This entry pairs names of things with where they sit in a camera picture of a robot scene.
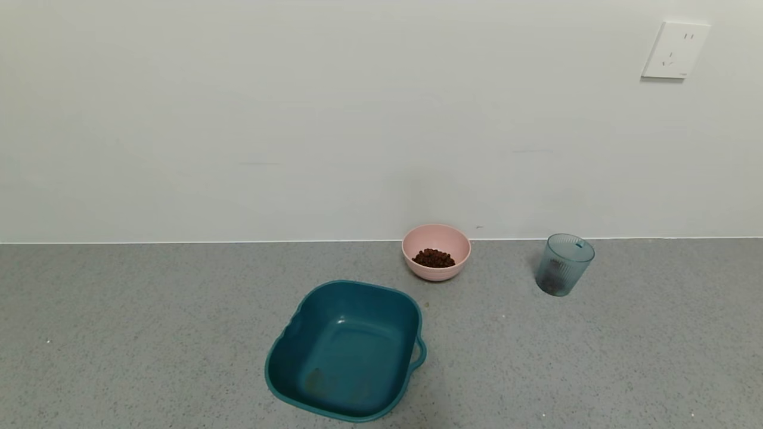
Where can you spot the brown food pellets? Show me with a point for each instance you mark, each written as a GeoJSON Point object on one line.
{"type": "Point", "coordinates": [434, 258]}

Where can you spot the translucent blue ribbed cup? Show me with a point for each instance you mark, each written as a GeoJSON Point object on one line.
{"type": "Point", "coordinates": [563, 271]}

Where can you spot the pink plastic bowl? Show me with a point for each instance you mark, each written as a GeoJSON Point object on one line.
{"type": "Point", "coordinates": [438, 237]}

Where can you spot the teal plastic basin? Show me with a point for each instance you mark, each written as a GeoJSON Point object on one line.
{"type": "Point", "coordinates": [351, 351]}

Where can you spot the white wall socket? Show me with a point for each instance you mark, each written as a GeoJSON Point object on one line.
{"type": "Point", "coordinates": [675, 50]}

